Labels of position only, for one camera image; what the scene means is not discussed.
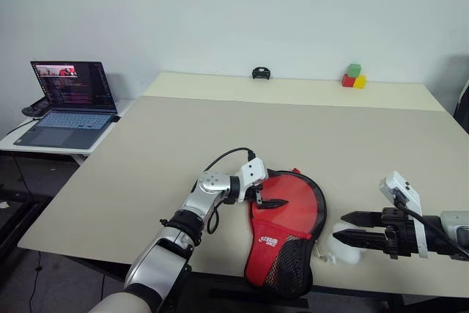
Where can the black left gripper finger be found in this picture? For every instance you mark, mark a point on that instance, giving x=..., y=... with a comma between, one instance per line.
x=273, y=204

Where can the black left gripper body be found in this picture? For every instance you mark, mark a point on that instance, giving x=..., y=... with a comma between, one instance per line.
x=256, y=195

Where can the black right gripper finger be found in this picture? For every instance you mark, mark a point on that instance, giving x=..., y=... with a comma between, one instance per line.
x=362, y=239
x=366, y=219

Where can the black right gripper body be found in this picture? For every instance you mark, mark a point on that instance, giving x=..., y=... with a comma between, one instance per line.
x=399, y=234

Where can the red black paddle case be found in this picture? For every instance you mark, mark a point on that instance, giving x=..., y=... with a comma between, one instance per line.
x=267, y=254

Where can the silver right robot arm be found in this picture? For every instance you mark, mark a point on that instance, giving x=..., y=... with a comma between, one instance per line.
x=452, y=230

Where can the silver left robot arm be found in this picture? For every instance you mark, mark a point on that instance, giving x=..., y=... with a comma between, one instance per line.
x=209, y=190

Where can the small black device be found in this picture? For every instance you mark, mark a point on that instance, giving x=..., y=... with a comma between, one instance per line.
x=261, y=73

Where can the yellow cube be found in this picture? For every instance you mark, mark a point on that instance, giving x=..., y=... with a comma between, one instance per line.
x=360, y=82

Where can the black upright panel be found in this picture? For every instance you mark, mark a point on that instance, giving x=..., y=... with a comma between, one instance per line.
x=462, y=106

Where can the green cube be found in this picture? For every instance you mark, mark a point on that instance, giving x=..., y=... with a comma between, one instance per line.
x=354, y=70

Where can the black usb plug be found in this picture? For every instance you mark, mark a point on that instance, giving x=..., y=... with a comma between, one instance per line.
x=115, y=119

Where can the beige robot torso shell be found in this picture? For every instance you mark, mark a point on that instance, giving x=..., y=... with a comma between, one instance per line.
x=121, y=303

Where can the white side table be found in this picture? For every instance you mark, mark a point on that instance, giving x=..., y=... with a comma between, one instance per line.
x=78, y=153

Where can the grey open laptop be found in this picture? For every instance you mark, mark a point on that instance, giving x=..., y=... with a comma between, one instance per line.
x=69, y=122

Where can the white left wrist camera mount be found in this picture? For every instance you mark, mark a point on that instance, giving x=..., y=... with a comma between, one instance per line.
x=253, y=172

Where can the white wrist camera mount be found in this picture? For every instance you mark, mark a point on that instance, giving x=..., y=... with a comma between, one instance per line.
x=403, y=190
x=253, y=172

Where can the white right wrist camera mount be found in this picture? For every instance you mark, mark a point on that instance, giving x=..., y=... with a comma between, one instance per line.
x=403, y=190

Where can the black table frame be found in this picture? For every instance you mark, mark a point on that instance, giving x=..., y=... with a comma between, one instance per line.
x=256, y=296

